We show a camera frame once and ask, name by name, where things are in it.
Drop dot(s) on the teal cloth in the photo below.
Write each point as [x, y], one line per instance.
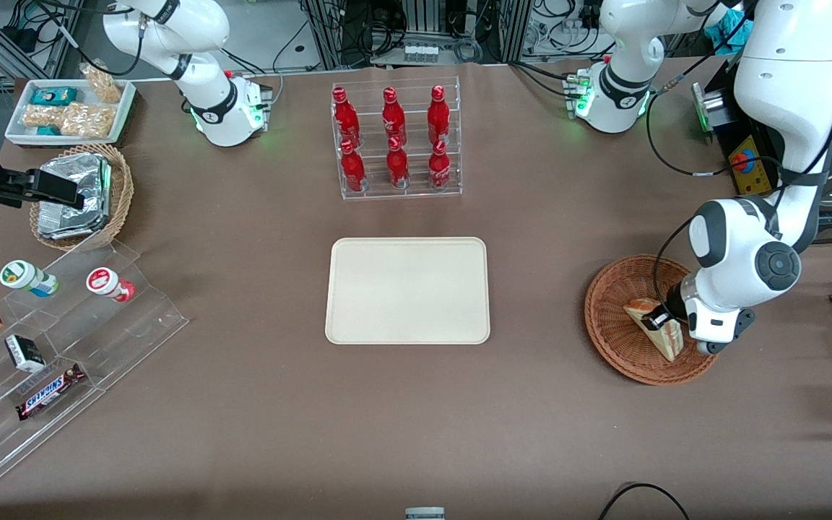
[734, 32]

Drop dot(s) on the teal snack box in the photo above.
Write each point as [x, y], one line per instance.
[53, 95]

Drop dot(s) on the light tan wicker basket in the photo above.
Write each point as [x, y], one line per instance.
[121, 191]

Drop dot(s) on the red lid yogurt cup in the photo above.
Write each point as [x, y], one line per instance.
[105, 282]

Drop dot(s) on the beige plastic tray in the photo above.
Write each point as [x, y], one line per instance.
[407, 290]

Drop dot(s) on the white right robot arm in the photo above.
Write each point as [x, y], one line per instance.
[203, 87]

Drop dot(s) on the black food warmer appliance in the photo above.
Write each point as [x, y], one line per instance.
[730, 123]

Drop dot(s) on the clear acrylic bottle rack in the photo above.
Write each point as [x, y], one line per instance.
[416, 193]

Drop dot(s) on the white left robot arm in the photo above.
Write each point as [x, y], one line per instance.
[791, 72]

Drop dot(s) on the small black white box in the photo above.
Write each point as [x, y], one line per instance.
[24, 354]

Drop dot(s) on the large clear bag of nuts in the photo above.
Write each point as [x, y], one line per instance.
[89, 120]

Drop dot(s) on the red cola bottle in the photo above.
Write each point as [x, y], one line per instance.
[352, 170]
[346, 115]
[397, 166]
[439, 167]
[393, 115]
[438, 115]

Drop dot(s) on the green lid yogurt cup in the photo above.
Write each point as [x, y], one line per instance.
[22, 276]

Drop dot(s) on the triangular sandwich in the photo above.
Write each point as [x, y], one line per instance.
[669, 343]

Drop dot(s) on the clear acrylic stepped shelf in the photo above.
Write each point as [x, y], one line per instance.
[134, 318]

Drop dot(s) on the small teal snack pack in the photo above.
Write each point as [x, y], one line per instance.
[48, 131]

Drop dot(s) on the white rectangular snack tray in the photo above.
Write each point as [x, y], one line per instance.
[19, 133]

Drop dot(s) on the brown round wicker basket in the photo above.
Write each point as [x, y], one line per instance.
[618, 339]

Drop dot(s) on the white power strip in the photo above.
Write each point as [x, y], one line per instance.
[421, 52]

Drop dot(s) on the snickers chocolate bar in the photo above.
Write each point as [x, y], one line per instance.
[51, 391]

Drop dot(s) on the small grey device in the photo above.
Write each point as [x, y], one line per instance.
[425, 514]

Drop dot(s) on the foil wrapped food pack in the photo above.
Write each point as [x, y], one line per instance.
[76, 170]
[62, 230]

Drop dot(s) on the metal equipment rack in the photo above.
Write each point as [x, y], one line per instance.
[423, 14]

